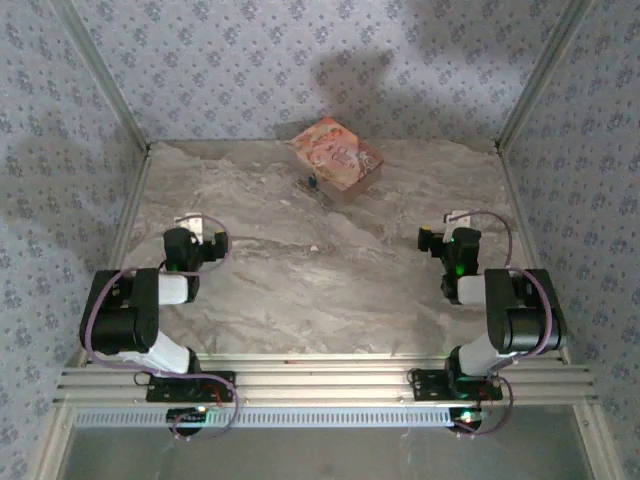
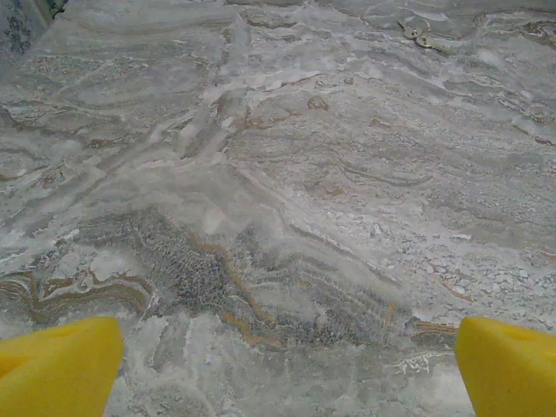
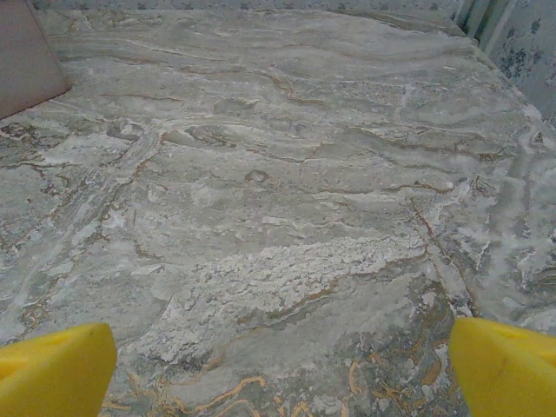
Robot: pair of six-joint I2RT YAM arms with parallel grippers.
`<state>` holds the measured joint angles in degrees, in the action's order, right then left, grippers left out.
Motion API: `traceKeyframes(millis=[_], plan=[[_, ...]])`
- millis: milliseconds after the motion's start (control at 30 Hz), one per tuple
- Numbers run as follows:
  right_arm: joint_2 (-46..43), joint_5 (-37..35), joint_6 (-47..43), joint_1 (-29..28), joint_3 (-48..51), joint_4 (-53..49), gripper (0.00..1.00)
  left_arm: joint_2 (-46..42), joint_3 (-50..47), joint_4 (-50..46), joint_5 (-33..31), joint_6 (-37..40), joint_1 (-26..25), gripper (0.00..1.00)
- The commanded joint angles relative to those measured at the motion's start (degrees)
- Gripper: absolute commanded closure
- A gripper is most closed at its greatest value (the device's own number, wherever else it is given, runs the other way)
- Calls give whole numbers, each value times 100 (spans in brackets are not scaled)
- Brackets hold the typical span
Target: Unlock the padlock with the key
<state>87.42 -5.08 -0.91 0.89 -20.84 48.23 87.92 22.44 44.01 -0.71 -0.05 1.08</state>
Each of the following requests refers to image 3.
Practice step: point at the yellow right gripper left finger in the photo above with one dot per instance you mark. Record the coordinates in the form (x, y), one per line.
(52, 373)

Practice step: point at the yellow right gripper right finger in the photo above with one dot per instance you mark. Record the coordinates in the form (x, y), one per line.
(508, 373)

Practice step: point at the aluminium frame post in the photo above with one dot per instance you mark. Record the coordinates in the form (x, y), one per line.
(473, 19)

